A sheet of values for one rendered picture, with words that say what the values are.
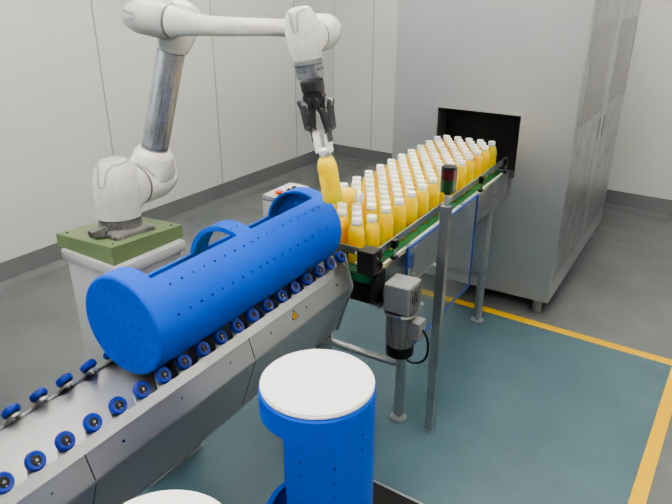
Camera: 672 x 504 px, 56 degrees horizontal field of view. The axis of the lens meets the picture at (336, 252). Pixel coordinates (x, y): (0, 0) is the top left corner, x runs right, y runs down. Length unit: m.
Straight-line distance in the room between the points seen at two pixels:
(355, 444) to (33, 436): 0.76
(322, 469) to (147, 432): 0.48
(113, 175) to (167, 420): 0.96
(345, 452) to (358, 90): 5.86
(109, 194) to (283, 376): 1.09
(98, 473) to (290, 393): 0.49
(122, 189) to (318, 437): 1.26
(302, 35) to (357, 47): 5.09
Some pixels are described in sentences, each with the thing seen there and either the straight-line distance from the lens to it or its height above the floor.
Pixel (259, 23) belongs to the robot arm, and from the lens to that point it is 2.16.
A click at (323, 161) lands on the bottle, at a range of 2.05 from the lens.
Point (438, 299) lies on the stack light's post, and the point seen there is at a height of 0.69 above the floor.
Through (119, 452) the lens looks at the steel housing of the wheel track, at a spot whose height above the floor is 0.86.
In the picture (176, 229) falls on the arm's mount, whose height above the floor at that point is 1.04.
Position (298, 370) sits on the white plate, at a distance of 1.57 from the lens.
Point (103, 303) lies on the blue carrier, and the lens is 1.74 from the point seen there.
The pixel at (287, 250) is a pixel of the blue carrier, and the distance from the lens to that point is 1.98.
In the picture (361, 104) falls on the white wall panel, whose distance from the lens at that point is 7.08.
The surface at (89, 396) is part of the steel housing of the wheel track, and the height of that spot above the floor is 0.93.
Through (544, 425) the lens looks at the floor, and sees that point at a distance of 3.20.
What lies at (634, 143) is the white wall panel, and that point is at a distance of 6.13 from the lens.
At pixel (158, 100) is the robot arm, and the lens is 2.43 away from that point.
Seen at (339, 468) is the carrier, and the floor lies 0.88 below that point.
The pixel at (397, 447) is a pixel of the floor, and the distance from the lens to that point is 2.94.
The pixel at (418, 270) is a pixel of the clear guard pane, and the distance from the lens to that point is 2.62.
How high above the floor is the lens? 1.92
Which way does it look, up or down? 24 degrees down
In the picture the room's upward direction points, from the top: straight up
